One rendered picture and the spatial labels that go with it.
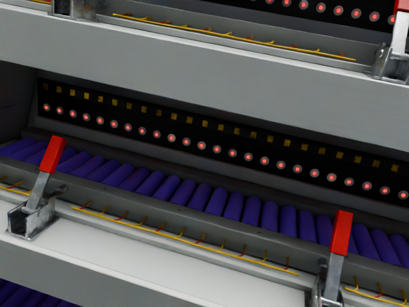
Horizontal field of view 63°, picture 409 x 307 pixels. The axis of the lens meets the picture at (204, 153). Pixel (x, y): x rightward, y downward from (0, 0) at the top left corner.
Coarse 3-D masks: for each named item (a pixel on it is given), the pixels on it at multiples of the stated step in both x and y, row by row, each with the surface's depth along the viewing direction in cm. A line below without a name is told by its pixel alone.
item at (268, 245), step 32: (0, 160) 37; (96, 192) 34; (128, 192) 35; (128, 224) 33; (160, 224) 34; (192, 224) 33; (224, 224) 33; (288, 256) 32; (320, 256) 31; (352, 256) 31; (384, 288) 30
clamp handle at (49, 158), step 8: (56, 136) 32; (56, 144) 32; (64, 144) 32; (48, 152) 31; (56, 152) 31; (48, 160) 31; (56, 160) 31; (40, 168) 31; (48, 168) 31; (40, 176) 31; (48, 176) 31; (40, 184) 31; (32, 192) 31; (40, 192) 31; (32, 200) 30; (40, 200) 31; (32, 208) 30
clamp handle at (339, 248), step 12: (336, 216) 28; (348, 216) 27; (336, 228) 27; (348, 228) 27; (336, 240) 27; (348, 240) 27; (336, 252) 27; (336, 264) 27; (336, 276) 26; (324, 288) 26; (336, 288) 26; (336, 300) 26
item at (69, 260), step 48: (0, 144) 46; (144, 144) 44; (336, 192) 40; (0, 240) 29; (48, 240) 30; (96, 240) 31; (192, 240) 33; (48, 288) 30; (96, 288) 28; (144, 288) 27; (192, 288) 28; (240, 288) 28; (288, 288) 29
